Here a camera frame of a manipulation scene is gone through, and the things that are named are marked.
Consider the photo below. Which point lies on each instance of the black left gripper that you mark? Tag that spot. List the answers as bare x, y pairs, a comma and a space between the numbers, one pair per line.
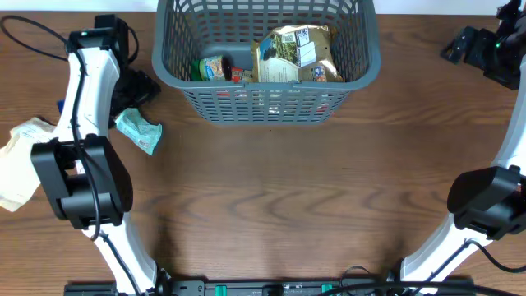
142, 83

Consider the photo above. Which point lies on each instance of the grey plastic lattice basket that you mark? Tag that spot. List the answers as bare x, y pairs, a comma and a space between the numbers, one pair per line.
190, 30

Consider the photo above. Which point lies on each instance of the colourful tissue multipack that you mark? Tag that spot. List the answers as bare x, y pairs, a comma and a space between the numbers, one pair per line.
60, 105

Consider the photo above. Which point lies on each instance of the gold foil food bag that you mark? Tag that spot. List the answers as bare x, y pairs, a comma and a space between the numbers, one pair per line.
287, 53

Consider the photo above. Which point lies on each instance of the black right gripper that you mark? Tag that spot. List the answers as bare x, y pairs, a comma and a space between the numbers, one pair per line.
482, 39

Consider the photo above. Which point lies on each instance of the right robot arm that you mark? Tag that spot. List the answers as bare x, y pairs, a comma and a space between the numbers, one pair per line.
483, 205

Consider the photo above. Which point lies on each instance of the green crumpled snack packet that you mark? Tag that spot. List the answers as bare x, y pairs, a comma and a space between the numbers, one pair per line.
144, 134

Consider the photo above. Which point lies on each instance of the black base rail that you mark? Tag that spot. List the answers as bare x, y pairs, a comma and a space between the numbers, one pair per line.
236, 288

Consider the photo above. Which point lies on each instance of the green lid jar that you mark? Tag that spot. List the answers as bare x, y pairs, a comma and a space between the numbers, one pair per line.
216, 68

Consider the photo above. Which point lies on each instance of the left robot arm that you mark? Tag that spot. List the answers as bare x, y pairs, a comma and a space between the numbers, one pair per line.
83, 178

